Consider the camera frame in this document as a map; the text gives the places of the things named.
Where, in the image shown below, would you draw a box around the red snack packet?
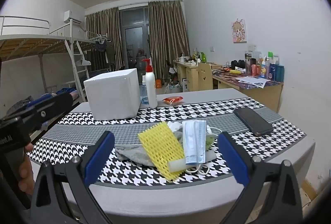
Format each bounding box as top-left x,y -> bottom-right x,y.
162,95 -> 183,106

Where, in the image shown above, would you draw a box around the row of toiletry bottles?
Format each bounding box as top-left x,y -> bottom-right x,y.
244,51 -> 285,82

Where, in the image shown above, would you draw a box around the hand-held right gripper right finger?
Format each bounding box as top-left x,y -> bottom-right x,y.
218,131 -> 303,224

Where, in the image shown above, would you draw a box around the green and white packet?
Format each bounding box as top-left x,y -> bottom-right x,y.
204,131 -> 220,152

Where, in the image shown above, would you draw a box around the yellow foam net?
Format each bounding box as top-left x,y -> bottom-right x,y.
137,121 -> 186,182

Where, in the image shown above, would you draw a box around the glass balcony door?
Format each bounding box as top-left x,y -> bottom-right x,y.
120,8 -> 150,71

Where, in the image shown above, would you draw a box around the white papers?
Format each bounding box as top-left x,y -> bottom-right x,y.
236,75 -> 271,89

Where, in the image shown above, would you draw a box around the grey sock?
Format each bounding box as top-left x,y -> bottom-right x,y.
114,131 -> 182,166

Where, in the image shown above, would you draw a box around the wooden smiley chair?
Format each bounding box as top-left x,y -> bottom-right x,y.
198,62 -> 214,91

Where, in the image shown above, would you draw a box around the person's left hand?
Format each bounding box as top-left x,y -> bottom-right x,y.
18,143 -> 35,194

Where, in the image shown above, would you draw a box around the white bed ladder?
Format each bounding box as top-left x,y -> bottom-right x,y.
65,38 -> 91,103

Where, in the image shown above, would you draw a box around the clear plastic bottle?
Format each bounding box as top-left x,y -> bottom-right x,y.
140,75 -> 149,105

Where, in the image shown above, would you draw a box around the houndstooth table cloth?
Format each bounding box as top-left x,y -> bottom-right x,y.
26,97 -> 308,187

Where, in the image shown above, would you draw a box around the wooden desk with drawers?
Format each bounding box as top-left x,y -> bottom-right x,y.
173,59 -> 223,92

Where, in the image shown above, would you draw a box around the blue face mask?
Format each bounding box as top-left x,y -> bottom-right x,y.
182,120 -> 223,165

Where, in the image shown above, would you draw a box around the dark hanging clothes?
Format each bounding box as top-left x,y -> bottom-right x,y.
94,39 -> 108,53

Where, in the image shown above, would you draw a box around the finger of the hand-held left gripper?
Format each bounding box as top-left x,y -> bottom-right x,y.
16,93 -> 73,134

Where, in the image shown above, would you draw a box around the white metal bunk bed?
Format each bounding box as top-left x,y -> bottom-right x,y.
85,31 -> 115,73
0,16 -> 87,111

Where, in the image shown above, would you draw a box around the brown curtain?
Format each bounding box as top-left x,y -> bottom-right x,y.
148,0 -> 191,83
85,7 -> 124,72

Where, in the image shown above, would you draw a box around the cartoon wall poster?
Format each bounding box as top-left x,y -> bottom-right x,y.
232,18 -> 250,43

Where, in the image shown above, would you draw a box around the white air conditioner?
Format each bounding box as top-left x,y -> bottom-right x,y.
63,10 -> 82,24

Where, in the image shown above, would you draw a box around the wooden desk with printed mat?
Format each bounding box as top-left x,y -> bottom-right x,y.
212,69 -> 284,114

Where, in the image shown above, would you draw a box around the white lotion pump bottle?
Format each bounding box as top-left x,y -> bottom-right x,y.
142,58 -> 158,109

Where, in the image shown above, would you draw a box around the white foam box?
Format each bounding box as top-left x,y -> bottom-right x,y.
83,68 -> 141,120

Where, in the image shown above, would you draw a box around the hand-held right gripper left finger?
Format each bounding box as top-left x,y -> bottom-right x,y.
30,131 -> 115,224

